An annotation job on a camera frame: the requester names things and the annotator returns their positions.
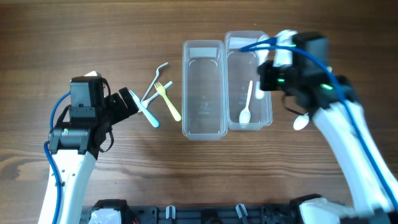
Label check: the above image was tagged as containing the thin white plastic spoon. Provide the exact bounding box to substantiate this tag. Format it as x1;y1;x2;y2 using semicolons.
239;80;252;124

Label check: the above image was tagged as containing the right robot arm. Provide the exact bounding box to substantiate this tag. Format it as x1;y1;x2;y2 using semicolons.
249;30;397;223

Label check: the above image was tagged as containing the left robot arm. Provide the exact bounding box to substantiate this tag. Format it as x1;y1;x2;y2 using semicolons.
39;71;139;223

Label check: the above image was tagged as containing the right clear plastic container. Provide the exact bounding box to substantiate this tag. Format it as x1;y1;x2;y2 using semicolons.
224;30;272;131

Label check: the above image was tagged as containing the clear plastic container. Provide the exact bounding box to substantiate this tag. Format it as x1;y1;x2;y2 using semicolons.
182;40;228;141
224;30;272;131

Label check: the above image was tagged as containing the left clear plastic container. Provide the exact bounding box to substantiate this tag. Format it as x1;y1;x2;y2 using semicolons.
182;40;228;141

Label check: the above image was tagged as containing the flat white plastic fork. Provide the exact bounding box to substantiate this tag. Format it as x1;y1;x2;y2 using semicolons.
142;81;173;108

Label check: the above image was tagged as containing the light blue plastic fork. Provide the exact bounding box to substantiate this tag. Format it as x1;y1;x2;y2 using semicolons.
129;90;160;128

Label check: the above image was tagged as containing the yellow plastic fork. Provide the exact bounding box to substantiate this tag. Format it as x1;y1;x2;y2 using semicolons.
154;82;182;122

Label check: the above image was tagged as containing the white spoon lower diagonal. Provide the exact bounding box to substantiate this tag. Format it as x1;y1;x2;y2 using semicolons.
293;113;310;131

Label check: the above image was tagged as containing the curved white plastic fork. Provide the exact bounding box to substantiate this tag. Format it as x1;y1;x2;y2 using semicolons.
141;62;169;103

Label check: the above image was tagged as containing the right blue cable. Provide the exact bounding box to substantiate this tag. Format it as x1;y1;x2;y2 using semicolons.
238;37;398;212

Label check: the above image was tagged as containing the blue cable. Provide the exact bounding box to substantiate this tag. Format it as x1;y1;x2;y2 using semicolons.
43;91;72;224
238;37;398;212

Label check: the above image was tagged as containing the left blue cable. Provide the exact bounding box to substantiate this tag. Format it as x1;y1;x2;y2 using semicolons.
43;91;72;224

